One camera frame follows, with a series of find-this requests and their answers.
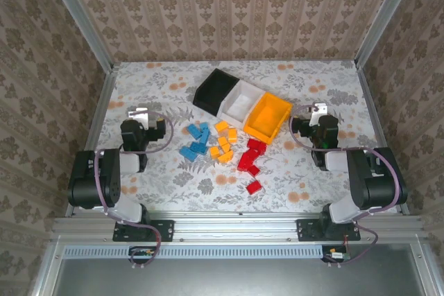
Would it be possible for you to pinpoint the aluminium mounting rail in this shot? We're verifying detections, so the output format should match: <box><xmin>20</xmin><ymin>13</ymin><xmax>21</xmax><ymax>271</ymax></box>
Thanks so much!
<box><xmin>51</xmin><ymin>213</ymin><xmax>427</xmax><ymax>241</ymax></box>

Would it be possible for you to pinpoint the aluminium table side rail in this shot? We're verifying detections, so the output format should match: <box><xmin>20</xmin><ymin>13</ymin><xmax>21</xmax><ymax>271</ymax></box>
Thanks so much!
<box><xmin>355</xmin><ymin>63</ymin><xmax>411</xmax><ymax>216</ymax></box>
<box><xmin>65</xmin><ymin>66</ymin><xmax>119</xmax><ymax>217</ymax></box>

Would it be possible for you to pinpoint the white plastic bin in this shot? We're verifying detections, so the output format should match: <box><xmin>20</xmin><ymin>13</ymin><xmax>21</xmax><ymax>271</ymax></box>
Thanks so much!
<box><xmin>217</xmin><ymin>80</ymin><xmax>265</xmax><ymax>128</ymax></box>

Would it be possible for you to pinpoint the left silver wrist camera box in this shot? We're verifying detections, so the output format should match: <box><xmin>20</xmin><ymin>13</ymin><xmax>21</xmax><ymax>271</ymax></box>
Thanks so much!
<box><xmin>127</xmin><ymin>107</ymin><xmax>151</xmax><ymax>130</ymax></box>

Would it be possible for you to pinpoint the small connector board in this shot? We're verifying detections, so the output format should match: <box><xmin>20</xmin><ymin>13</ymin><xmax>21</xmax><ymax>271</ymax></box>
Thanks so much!
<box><xmin>128</xmin><ymin>245</ymin><xmax>157</xmax><ymax>264</ymax></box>
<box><xmin>321</xmin><ymin>245</ymin><xmax>350</xmax><ymax>263</ymax></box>

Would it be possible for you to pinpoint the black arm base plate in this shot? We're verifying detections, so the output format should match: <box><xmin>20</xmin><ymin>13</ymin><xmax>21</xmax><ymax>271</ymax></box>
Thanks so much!
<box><xmin>296</xmin><ymin>218</ymin><xmax>361</xmax><ymax>241</ymax></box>
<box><xmin>112</xmin><ymin>218</ymin><xmax>174</xmax><ymax>243</ymax></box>

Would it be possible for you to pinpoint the aluminium frame post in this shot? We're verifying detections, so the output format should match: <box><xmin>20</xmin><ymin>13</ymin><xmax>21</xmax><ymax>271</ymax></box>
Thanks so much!
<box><xmin>40</xmin><ymin>0</ymin><xmax>114</xmax><ymax>72</ymax></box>
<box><xmin>354</xmin><ymin>0</ymin><xmax>423</xmax><ymax>68</ymax></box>

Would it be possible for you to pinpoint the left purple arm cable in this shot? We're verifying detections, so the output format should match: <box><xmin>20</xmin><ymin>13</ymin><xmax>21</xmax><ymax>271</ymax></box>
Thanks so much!
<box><xmin>94</xmin><ymin>110</ymin><xmax>174</xmax><ymax>270</ymax></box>

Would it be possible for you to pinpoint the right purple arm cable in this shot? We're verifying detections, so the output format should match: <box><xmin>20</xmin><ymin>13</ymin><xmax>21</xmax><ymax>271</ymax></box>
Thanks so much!
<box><xmin>288</xmin><ymin>103</ymin><xmax>400</xmax><ymax>265</ymax></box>

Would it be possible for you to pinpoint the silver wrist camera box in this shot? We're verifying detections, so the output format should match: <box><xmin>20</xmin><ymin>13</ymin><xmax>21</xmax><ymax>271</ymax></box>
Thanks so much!
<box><xmin>309</xmin><ymin>102</ymin><xmax>329</xmax><ymax>126</ymax></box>
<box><xmin>127</xmin><ymin>107</ymin><xmax>151</xmax><ymax>130</ymax></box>

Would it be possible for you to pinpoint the grey slotted cable duct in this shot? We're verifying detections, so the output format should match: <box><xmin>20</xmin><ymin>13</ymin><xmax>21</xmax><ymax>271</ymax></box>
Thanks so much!
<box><xmin>64</xmin><ymin>244</ymin><xmax>325</xmax><ymax>259</ymax></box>

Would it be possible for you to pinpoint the grey metal panel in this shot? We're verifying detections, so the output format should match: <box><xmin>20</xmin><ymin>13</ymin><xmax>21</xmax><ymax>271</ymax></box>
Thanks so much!
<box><xmin>51</xmin><ymin>257</ymin><xmax>429</xmax><ymax>296</ymax></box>

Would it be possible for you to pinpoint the black plastic bin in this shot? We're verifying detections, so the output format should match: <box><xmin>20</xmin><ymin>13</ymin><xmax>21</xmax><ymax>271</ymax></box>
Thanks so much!
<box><xmin>192</xmin><ymin>68</ymin><xmax>241</xmax><ymax>117</ymax></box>

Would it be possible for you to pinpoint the aluminium lower frame bar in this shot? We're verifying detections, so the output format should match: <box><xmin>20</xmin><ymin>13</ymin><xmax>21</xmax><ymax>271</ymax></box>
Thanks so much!
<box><xmin>411</xmin><ymin>242</ymin><xmax>438</xmax><ymax>296</ymax></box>
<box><xmin>29</xmin><ymin>240</ymin><xmax>67</xmax><ymax>296</ymax></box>

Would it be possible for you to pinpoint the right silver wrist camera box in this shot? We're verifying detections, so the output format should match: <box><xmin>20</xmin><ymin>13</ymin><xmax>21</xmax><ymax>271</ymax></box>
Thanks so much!
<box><xmin>309</xmin><ymin>102</ymin><xmax>329</xmax><ymax>126</ymax></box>

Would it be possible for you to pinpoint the orange plastic bin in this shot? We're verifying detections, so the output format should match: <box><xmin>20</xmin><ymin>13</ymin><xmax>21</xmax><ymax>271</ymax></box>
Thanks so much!
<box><xmin>242</xmin><ymin>92</ymin><xmax>293</xmax><ymax>145</ymax></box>

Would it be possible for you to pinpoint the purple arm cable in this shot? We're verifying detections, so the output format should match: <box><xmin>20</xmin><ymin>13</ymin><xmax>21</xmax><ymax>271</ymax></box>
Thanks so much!
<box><xmin>288</xmin><ymin>103</ymin><xmax>400</xmax><ymax>265</ymax></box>
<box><xmin>94</xmin><ymin>110</ymin><xmax>174</xmax><ymax>270</ymax></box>

